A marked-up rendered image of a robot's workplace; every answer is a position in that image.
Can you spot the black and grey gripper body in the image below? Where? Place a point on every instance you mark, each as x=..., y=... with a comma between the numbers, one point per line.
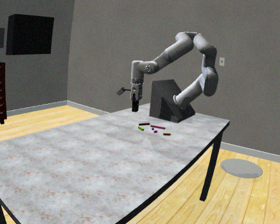
x=137, y=89

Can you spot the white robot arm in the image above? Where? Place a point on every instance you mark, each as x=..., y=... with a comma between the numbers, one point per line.
x=207, y=82

